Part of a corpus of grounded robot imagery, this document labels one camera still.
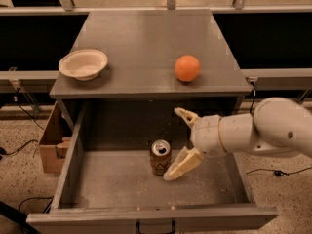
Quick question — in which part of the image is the orange fruit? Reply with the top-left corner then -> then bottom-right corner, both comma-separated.
175,55 -> 201,82

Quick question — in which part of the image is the orange soda can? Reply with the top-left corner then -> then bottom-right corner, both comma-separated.
150,139 -> 172,176

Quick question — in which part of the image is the black cable left floor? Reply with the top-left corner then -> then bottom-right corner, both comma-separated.
0,139 -> 39,158

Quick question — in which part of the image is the black cable floor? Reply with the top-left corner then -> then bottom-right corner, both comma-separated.
0,139 -> 39,158
246,166 -> 312,177

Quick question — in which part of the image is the white paper bowl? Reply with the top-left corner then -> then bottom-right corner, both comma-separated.
58,49 -> 108,81

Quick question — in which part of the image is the black cable right floor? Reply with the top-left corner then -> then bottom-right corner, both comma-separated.
246,166 -> 312,177

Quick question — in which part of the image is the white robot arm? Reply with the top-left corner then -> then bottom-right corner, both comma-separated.
164,97 -> 312,181

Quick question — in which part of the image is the black drawer handle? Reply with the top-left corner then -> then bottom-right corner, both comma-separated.
136,220 -> 176,234

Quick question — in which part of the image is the grey cabinet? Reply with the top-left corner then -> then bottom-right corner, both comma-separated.
50,9 -> 251,128

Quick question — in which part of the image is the black cable bottom left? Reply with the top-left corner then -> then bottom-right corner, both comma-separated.
18,196 -> 55,214

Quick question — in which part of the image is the metal railing frame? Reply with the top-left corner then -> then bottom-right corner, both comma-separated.
0,0 -> 312,95

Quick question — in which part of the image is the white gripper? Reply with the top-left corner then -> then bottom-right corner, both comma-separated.
163,107 -> 225,181

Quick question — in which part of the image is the grey open top drawer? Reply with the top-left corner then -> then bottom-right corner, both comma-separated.
27,100 -> 278,234

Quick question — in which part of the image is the cardboard box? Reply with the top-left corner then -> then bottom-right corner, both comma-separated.
39,103 -> 72,173

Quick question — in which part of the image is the black cable behind cabinet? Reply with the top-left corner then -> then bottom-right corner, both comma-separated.
249,81 -> 257,114

